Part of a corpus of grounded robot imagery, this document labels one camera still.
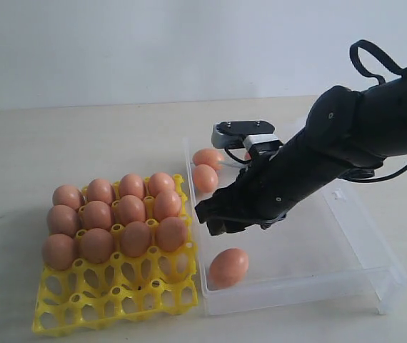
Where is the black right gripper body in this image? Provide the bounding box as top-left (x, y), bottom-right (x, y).
top-left (229, 129), bottom-right (346, 219)

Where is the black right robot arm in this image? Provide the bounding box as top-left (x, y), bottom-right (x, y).
top-left (195, 76), bottom-right (407, 236)

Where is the clear plastic storage box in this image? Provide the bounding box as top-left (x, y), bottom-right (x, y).
top-left (181, 117), bottom-right (407, 317)

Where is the yellow plastic egg tray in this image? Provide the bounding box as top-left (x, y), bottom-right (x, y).
top-left (31, 174), bottom-right (201, 339)

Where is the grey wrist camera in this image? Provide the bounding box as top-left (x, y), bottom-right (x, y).
top-left (211, 120), bottom-right (283, 152)

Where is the black cable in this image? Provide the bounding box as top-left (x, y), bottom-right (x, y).
top-left (223, 39), bottom-right (407, 183)

